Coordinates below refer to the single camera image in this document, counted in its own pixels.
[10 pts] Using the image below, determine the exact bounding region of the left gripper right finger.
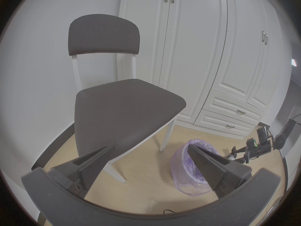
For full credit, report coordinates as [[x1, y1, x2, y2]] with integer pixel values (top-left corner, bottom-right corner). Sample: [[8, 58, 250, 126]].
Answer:
[[188, 145, 252, 196]]

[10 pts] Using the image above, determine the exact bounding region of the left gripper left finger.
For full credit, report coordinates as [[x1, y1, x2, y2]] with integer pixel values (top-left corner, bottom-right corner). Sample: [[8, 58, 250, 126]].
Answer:
[[48, 145, 116, 194]]

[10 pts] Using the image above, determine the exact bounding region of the purple plastic bag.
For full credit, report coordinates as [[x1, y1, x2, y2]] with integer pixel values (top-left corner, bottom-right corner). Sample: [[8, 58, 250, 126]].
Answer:
[[170, 139, 222, 198]]

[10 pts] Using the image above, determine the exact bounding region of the white trash bin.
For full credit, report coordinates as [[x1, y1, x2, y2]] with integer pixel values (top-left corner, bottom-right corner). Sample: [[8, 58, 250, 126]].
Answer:
[[180, 141, 220, 194]]

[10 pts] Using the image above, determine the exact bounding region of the grey padded white chair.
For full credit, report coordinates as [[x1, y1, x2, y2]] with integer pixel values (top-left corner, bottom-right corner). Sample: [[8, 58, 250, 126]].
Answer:
[[68, 14, 187, 183]]

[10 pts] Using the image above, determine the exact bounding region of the white wardrobe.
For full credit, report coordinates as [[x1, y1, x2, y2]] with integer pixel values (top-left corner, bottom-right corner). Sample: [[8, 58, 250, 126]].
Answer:
[[117, 0, 283, 141]]

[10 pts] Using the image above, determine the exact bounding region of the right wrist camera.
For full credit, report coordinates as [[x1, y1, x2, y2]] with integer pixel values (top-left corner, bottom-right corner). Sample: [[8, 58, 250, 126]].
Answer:
[[246, 138, 258, 150]]

